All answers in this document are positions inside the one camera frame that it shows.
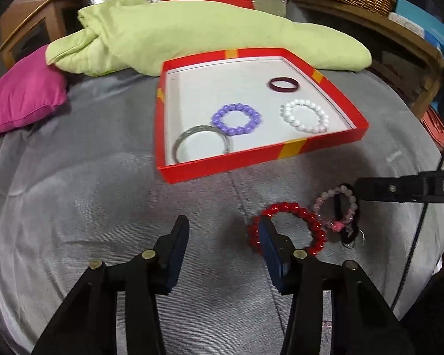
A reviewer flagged maroon bangle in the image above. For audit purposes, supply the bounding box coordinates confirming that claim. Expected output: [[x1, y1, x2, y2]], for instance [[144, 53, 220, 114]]
[[268, 76, 299, 93]]

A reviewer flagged black cable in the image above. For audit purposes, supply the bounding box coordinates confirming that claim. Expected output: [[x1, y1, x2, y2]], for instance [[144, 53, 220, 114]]
[[390, 144, 444, 309]]

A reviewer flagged black hair tie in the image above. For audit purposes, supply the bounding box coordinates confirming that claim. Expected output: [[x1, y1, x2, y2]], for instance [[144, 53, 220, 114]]
[[333, 183, 365, 248]]

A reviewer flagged red cardboard box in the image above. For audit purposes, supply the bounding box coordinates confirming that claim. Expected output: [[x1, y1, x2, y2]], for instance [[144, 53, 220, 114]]
[[155, 47, 369, 185]]

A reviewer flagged wooden shelf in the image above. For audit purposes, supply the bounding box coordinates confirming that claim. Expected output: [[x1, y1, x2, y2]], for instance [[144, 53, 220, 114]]
[[290, 0, 444, 119]]

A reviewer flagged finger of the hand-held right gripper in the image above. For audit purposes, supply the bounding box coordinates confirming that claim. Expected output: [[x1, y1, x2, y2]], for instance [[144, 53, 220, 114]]
[[355, 175, 424, 202]]

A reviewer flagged white bead bracelet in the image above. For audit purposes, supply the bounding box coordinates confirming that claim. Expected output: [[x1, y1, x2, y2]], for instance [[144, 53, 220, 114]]
[[280, 99, 330, 134]]

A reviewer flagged silver bangle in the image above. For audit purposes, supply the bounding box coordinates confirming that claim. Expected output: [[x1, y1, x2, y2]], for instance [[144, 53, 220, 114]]
[[174, 125, 232, 164]]

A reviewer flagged purple bead bracelet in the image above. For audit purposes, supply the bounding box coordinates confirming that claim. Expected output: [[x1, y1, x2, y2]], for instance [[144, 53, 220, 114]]
[[211, 104, 262, 136]]

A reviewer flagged red bead bracelet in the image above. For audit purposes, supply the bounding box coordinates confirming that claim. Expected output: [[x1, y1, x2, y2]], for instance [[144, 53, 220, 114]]
[[247, 202, 327, 256]]

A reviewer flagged red plastic bag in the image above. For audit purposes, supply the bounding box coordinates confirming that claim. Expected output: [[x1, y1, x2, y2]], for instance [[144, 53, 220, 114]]
[[422, 109, 444, 149]]

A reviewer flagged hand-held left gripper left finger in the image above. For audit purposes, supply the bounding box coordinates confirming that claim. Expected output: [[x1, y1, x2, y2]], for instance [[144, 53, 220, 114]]
[[31, 214, 190, 355]]

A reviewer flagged wooden cabinet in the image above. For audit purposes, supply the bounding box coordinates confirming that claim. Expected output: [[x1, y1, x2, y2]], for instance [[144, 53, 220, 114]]
[[0, 0, 80, 69]]

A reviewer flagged blue box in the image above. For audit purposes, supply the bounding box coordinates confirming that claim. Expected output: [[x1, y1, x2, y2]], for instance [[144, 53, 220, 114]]
[[394, 0, 444, 65]]

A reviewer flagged light green blanket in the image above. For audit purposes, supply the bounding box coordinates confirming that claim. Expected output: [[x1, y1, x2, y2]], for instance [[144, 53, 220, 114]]
[[45, 0, 373, 78]]

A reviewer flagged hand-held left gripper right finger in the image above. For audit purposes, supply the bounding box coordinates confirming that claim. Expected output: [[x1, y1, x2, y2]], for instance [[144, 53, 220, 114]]
[[258, 216, 415, 355]]

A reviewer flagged magenta pillow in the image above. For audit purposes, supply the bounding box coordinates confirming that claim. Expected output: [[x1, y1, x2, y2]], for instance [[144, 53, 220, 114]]
[[0, 43, 68, 139]]

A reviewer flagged pink bead bracelet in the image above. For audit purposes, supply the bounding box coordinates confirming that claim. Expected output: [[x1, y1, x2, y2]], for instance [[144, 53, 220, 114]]
[[313, 186, 358, 232]]

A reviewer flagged white patterned box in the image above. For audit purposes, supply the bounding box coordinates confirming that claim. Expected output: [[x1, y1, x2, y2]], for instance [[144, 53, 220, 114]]
[[388, 12, 426, 38]]

